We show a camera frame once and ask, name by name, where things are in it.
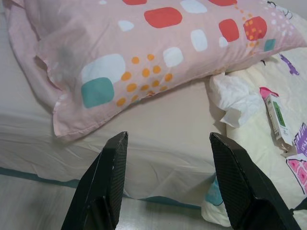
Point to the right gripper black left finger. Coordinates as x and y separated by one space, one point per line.
103 187

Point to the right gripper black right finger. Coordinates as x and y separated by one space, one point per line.
239 191

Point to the white green toothpaste box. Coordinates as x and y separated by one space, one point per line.
278 112

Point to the white tissue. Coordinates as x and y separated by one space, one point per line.
230 95

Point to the pink patterned pillow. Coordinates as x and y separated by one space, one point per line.
144 48

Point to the cream cartoon print quilt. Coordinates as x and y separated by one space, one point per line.
251 143

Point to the teal bed base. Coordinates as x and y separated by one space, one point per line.
14 173

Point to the cream mattress sheet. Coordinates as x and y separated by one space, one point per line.
168 115

